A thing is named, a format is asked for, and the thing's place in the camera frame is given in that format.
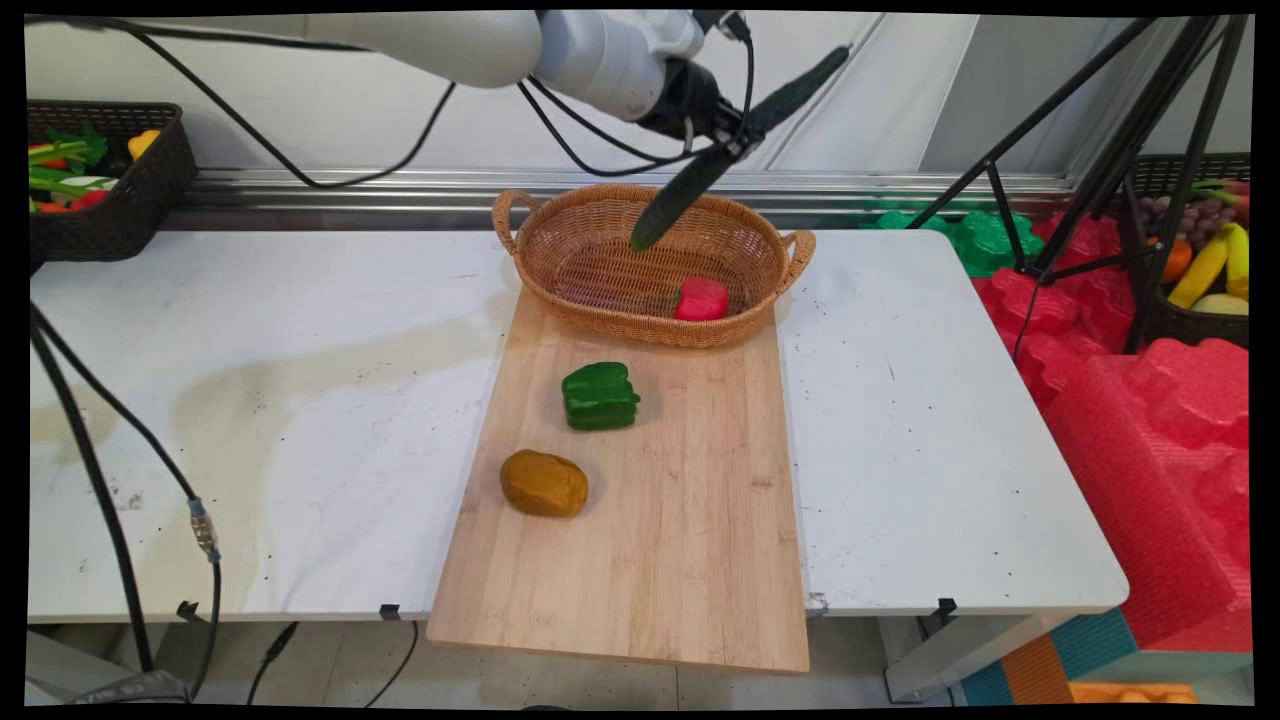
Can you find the purple grape bunch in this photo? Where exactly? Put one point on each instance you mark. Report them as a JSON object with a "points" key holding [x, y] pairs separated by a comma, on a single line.
{"points": [[1195, 218]]}

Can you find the black tripod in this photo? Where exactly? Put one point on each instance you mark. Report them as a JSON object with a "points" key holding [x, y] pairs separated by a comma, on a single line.
{"points": [[1120, 160]]}

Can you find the yellow toy pepper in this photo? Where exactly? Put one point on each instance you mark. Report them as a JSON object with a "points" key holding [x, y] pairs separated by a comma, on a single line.
{"points": [[143, 144]]}

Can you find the pale yellow fruit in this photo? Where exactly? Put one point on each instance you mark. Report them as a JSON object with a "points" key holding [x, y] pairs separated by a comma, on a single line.
{"points": [[1222, 305]]}

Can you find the red foam mats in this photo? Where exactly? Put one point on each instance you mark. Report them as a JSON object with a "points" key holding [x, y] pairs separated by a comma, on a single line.
{"points": [[1150, 450]]}

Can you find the black plastic vegetable basket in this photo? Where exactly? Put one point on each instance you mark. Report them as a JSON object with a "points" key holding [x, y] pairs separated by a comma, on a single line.
{"points": [[140, 215]]}

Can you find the red bell pepper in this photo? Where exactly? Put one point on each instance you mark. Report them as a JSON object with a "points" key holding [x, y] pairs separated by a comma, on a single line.
{"points": [[702, 300]]}

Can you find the long dark green cucumber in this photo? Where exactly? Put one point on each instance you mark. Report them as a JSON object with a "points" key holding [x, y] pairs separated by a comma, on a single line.
{"points": [[690, 190]]}

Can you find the yellow banana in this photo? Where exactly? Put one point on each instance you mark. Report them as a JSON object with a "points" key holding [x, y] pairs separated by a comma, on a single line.
{"points": [[1238, 258], [1198, 272]]}

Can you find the aluminium wall rail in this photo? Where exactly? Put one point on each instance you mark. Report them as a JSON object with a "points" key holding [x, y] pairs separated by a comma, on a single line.
{"points": [[650, 185]]}

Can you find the black plastic fruit basket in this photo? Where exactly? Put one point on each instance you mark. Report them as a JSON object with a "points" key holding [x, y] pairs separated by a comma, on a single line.
{"points": [[1190, 325]]}

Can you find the brown potato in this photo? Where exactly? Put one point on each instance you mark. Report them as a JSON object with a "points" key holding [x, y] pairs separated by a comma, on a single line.
{"points": [[544, 484]]}

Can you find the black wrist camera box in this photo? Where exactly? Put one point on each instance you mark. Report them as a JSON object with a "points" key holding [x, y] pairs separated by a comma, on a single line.
{"points": [[722, 22]]}

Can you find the white table leg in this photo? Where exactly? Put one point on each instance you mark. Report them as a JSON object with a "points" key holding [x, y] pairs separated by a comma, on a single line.
{"points": [[960, 655]]}

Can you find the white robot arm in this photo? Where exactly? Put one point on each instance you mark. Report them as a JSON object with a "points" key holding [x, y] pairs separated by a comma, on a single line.
{"points": [[450, 45]]}

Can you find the wooden cutting board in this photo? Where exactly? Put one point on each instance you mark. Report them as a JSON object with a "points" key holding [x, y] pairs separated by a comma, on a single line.
{"points": [[640, 520]]}

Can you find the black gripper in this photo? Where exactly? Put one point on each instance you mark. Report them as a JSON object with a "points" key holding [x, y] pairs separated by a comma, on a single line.
{"points": [[690, 100]]}

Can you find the orange fruit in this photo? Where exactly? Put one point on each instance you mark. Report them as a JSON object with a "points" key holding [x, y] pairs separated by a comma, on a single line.
{"points": [[1177, 260]]}

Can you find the teal and orange foam mats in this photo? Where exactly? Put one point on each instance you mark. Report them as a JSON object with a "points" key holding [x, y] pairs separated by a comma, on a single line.
{"points": [[1090, 650]]}

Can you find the green leafy vegetable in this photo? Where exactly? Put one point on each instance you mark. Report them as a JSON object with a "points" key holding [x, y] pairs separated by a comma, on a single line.
{"points": [[78, 148]]}

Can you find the brown wicker basket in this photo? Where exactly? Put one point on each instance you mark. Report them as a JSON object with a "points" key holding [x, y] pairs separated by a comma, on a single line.
{"points": [[600, 270]]}

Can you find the grey base on floor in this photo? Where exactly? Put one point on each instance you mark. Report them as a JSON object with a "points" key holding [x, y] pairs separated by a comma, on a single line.
{"points": [[130, 690]]}

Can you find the green bell pepper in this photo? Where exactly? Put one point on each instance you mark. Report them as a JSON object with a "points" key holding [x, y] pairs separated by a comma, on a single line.
{"points": [[602, 398]]}

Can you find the green foam mats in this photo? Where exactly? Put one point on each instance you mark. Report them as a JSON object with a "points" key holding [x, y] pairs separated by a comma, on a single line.
{"points": [[985, 240]]}

